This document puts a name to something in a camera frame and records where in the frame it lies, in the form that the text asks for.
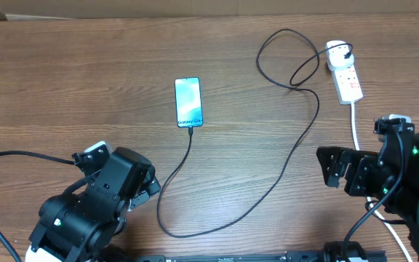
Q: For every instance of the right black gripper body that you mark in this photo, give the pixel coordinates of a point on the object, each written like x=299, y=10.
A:
x=365, y=180

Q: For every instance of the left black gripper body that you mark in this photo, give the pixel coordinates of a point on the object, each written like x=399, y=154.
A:
x=151, y=185

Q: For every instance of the blue Galaxy smartphone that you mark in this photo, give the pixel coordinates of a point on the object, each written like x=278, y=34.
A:
x=189, y=111

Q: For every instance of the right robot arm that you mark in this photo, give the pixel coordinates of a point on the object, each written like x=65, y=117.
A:
x=401, y=151

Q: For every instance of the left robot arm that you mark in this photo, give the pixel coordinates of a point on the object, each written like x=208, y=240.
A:
x=79, y=223

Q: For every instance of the white charger plug adapter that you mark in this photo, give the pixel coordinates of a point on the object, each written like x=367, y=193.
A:
x=339, y=55

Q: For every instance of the white power strip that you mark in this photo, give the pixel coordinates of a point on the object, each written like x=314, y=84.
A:
x=347, y=85

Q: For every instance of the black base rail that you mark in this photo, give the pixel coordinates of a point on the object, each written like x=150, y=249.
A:
x=115, y=254

